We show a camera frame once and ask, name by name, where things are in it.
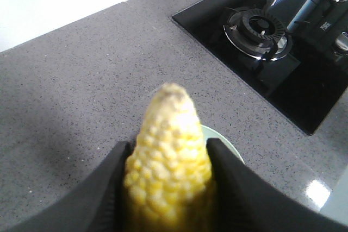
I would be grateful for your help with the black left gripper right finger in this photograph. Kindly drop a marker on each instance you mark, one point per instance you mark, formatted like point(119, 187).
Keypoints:
point(246, 202)

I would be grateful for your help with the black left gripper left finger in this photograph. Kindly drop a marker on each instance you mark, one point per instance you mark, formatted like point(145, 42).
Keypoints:
point(93, 205)

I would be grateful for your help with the black glass gas hob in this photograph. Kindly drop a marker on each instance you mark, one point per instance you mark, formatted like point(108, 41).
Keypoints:
point(292, 52)

